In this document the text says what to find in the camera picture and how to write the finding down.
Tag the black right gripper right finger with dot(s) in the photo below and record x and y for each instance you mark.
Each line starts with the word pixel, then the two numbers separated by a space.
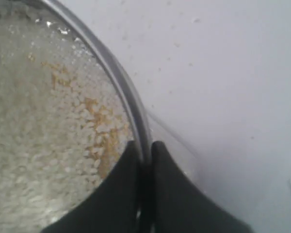
pixel 180 206

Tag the yellow grain powder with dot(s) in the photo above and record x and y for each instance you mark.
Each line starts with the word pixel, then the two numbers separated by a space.
pixel 88 108

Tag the white rice grains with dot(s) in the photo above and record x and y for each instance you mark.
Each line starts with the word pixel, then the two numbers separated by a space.
pixel 39 180

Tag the round steel sieve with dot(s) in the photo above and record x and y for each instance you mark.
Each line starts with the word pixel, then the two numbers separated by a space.
pixel 118 77

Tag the white plastic tray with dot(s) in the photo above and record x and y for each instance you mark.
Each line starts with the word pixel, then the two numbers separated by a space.
pixel 184 155

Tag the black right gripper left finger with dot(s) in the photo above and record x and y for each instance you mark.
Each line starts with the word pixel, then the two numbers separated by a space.
pixel 112 207

